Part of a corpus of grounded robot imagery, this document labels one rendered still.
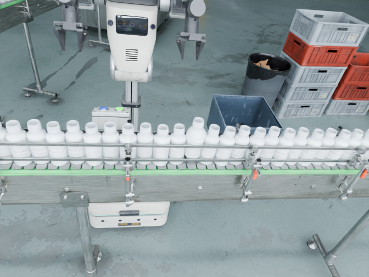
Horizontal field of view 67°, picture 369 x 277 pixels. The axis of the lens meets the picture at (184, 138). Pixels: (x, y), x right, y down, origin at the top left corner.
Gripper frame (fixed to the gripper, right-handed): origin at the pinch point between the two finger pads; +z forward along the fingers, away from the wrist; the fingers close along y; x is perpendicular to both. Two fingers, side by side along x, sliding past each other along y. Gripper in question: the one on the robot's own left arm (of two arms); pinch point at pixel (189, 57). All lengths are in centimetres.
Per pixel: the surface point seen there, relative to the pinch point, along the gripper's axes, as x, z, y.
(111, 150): -18.1, 32.3, -32.1
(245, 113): 39, 31, 50
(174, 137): -21.6, 27.3, -10.6
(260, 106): 35, 26, 58
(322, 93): 148, 30, 207
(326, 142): -29, 29, 49
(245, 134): -25.7, 25.5, 14.7
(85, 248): 10, 91, -44
